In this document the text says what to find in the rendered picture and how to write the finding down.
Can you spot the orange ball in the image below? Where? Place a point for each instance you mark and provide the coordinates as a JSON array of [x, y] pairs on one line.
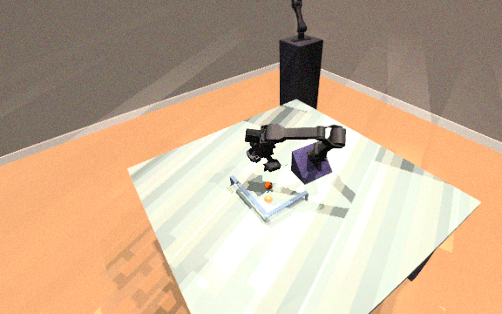
[[268, 185]]

